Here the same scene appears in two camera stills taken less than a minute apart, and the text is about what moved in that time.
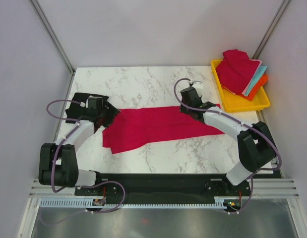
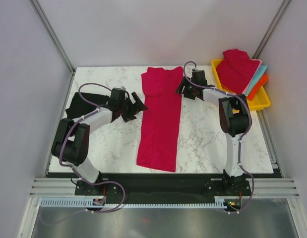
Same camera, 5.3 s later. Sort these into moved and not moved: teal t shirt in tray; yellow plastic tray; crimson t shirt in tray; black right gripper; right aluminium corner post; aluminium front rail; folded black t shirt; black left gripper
Moved: black right gripper; black left gripper
Not moved: crimson t shirt in tray; folded black t shirt; teal t shirt in tray; aluminium front rail; right aluminium corner post; yellow plastic tray
